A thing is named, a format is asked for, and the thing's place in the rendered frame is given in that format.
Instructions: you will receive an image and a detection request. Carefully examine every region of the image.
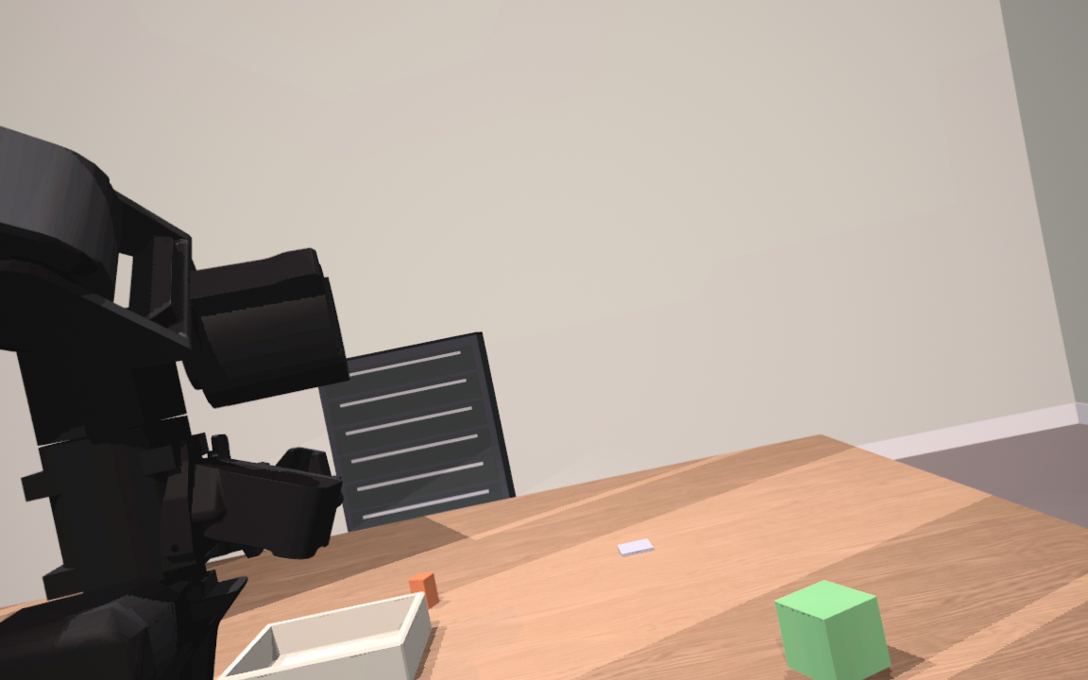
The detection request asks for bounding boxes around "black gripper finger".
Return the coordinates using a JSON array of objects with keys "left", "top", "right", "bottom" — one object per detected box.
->
[
  {"left": 157, "top": 615, "right": 219, "bottom": 680},
  {"left": 189, "top": 576, "right": 248, "bottom": 680}
]

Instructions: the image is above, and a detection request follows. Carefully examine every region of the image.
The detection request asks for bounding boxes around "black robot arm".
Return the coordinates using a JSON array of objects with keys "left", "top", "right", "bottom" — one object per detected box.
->
[{"left": 0, "top": 126, "right": 349, "bottom": 559}]

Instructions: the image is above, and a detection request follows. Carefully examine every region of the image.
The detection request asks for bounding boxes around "orange block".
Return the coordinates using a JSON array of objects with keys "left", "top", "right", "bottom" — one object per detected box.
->
[{"left": 408, "top": 572, "right": 438, "bottom": 610}]

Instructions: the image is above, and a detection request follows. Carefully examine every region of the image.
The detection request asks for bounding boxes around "light green cube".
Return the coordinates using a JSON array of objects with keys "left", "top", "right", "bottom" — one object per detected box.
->
[{"left": 774, "top": 580, "right": 891, "bottom": 680}]

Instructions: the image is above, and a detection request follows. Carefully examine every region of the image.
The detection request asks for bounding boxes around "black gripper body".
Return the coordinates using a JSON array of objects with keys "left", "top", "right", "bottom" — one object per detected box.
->
[{"left": 0, "top": 416, "right": 264, "bottom": 680}]

